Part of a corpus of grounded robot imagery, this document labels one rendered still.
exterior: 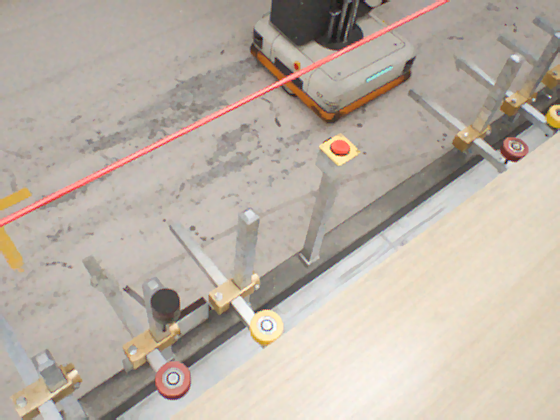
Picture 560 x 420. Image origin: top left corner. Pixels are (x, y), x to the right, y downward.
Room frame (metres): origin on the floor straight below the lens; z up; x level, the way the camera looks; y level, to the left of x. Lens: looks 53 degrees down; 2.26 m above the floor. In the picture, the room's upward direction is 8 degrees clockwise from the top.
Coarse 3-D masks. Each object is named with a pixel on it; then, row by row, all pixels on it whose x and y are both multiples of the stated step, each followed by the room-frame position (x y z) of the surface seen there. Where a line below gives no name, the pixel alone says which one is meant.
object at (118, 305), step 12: (84, 264) 0.71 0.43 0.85; (96, 264) 0.71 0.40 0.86; (108, 300) 0.62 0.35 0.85; (120, 300) 0.62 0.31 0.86; (120, 312) 0.59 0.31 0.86; (132, 324) 0.56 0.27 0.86; (132, 336) 0.53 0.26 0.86; (156, 348) 0.51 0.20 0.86; (156, 360) 0.48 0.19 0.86; (156, 372) 0.46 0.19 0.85
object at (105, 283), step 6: (102, 270) 0.69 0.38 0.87; (108, 270) 0.70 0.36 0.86; (96, 276) 0.68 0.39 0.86; (102, 276) 0.68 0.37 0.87; (108, 276) 0.68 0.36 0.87; (90, 282) 0.66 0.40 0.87; (96, 282) 0.65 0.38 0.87; (102, 282) 0.66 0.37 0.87; (108, 282) 0.66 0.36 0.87; (114, 282) 0.66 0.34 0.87; (96, 288) 0.64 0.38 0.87; (102, 288) 0.64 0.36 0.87; (108, 288) 0.64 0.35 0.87; (114, 288) 0.65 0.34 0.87; (108, 294) 0.63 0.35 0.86; (114, 294) 0.63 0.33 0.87
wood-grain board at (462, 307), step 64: (512, 192) 1.10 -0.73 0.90; (448, 256) 0.85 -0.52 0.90; (512, 256) 0.88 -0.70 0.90; (320, 320) 0.62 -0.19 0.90; (384, 320) 0.64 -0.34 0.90; (448, 320) 0.67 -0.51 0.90; (512, 320) 0.69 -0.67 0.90; (256, 384) 0.44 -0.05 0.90; (320, 384) 0.46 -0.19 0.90; (384, 384) 0.48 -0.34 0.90; (448, 384) 0.50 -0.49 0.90; (512, 384) 0.52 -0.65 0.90
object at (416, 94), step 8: (416, 88) 1.58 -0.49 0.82; (416, 96) 1.55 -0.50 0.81; (424, 96) 1.54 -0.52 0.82; (424, 104) 1.52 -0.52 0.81; (432, 104) 1.51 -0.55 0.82; (432, 112) 1.49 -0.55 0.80; (440, 112) 1.48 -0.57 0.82; (440, 120) 1.46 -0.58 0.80; (448, 120) 1.44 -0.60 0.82; (456, 120) 1.45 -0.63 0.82; (448, 128) 1.43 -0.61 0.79; (456, 128) 1.42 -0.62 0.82; (464, 128) 1.42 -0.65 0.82; (472, 144) 1.36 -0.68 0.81; (480, 144) 1.35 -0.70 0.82; (480, 152) 1.33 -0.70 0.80; (488, 152) 1.32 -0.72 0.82; (496, 152) 1.33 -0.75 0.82; (488, 160) 1.31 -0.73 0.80; (496, 160) 1.29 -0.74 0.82; (504, 160) 1.30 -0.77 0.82; (496, 168) 1.28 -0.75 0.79; (504, 168) 1.27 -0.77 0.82
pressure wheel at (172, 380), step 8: (160, 368) 0.45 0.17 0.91; (168, 368) 0.45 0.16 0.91; (176, 368) 0.46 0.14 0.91; (184, 368) 0.46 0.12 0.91; (160, 376) 0.43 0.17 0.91; (168, 376) 0.44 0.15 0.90; (176, 376) 0.44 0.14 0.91; (184, 376) 0.44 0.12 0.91; (160, 384) 0.41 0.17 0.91; (168, 384) 0.42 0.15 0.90; (176, 384) 0.42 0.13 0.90; (184, 384) 0.42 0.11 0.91; (160, 392) 0.40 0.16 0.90; (168, 392) 0.40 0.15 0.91; (176, 392) 0.40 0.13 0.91; (184, 392) 0.41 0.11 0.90
